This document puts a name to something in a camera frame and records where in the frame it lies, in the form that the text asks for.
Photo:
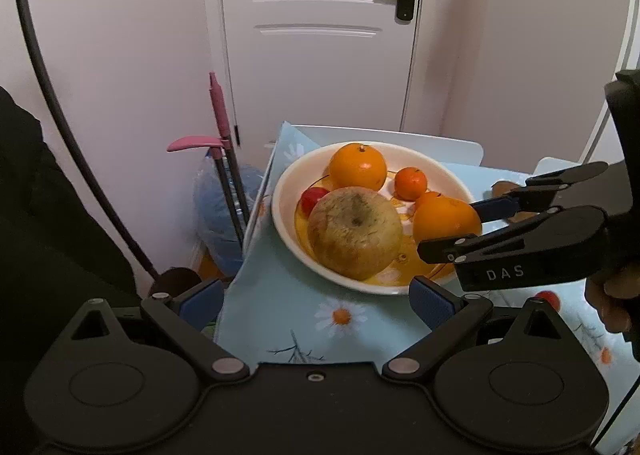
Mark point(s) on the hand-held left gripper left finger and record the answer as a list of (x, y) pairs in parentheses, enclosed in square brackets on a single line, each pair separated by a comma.
[(200, 302)]

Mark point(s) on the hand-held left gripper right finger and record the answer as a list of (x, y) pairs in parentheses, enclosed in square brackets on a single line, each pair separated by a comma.
[(432, 300)]

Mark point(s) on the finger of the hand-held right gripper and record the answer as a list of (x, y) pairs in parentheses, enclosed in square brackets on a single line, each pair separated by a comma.
[(525, 232), (495, 209)]

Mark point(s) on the large orange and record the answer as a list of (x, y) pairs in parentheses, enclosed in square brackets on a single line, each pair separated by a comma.
[(357, 167), (442, 222)]

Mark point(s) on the small tangerine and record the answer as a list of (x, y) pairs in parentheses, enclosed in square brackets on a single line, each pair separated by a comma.
[(411, 183), (429, 197)]

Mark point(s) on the large yellowish russet apple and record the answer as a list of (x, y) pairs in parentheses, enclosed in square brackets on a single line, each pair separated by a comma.
[(355, 235)]

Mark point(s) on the red cherry tomato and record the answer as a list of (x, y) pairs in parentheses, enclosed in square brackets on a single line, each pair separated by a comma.
[(547, 297), (312, 199)]

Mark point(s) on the cream oval bowl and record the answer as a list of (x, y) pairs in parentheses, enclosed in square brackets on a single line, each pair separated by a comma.
[(300, 175)]

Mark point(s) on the person's right hand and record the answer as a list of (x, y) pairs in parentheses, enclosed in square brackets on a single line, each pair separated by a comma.
[(607, 305)]

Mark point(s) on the brown kiwi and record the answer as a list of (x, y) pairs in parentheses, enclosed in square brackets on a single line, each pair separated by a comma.
[(502, 186)]

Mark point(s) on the blue daisy tablecloth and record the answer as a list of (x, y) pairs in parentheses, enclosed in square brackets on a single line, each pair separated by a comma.
[(280, 295)]

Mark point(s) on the blue plastic bag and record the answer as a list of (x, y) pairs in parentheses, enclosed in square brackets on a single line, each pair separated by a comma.
[(220, 215)]

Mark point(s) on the dark cloth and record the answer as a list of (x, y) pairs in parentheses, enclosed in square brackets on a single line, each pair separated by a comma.
[(60, 235)]

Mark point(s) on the pink broom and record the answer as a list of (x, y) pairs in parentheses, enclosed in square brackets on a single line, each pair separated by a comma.
[(220, 105)]

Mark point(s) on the white panel door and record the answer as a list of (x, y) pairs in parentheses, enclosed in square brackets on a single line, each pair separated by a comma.
[(320, 60)]

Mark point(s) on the black curved tube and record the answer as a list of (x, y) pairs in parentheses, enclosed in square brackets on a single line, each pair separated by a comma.
[(51, 102)]

